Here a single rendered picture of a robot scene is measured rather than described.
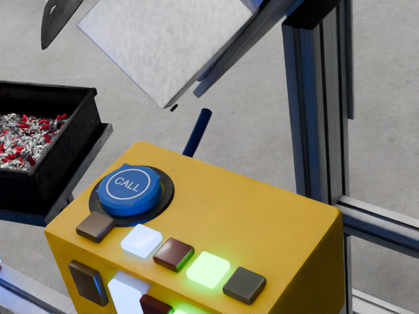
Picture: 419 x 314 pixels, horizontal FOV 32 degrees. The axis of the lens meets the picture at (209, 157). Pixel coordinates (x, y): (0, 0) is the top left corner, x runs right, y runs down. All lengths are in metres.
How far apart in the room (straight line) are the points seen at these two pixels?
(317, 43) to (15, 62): 2.03
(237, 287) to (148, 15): 0.45
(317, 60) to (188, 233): 0.54
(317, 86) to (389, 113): 1.31
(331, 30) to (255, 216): 0.55
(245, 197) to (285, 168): 1.64
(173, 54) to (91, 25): 0.09
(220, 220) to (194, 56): 0.37
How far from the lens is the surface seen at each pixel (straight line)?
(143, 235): 0.44
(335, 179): 1.12
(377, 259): 1.84
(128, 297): 0.44
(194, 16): 0.79
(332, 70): 1.00
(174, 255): 0.42
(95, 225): 0.45
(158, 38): 0.79
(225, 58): 0.89
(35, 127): 0.96
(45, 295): 0.73
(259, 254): 0.42
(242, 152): 2.16
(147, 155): 0.50
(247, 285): 0.40
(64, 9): 0.95
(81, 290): 0.48
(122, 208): 0.45
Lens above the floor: 1.38
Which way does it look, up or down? 40 degrees down
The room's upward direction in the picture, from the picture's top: 10 degrees counter-clockwise
